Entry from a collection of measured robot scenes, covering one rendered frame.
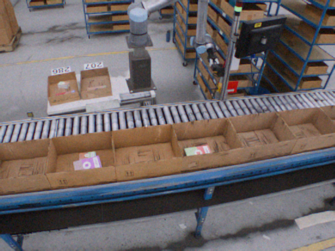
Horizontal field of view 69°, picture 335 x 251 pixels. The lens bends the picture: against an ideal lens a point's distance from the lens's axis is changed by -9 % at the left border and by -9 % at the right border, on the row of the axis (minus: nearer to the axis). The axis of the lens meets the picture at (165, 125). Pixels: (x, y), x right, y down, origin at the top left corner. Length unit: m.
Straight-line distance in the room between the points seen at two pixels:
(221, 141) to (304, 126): 0.73
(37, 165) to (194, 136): 1.07
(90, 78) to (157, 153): 1.33
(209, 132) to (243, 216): 1.04
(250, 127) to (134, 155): 0.86
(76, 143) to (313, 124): 1.80
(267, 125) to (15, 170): 1.79
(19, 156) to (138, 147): 0.81
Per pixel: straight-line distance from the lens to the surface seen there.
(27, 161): 1.92
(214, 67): 2.31
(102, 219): 1.82
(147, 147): 1.80
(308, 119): 2.30
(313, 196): 3.04
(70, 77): 2.82
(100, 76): 2.81
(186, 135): 1.83
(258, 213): 2.68
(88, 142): 1.77
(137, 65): 2.42
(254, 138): 1.99
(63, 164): 1.79
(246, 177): 1.85
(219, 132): 1.92
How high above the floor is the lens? 2.20
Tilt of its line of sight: 42 degrees down
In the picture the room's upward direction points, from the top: 2 degrees clockwise
